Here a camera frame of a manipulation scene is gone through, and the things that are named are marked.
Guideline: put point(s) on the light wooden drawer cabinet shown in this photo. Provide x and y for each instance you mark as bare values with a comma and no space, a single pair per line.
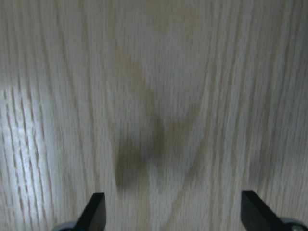
169,107

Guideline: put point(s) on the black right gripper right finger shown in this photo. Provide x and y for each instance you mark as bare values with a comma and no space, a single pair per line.
256,215

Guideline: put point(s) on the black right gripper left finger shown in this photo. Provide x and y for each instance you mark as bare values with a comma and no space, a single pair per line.
93,217

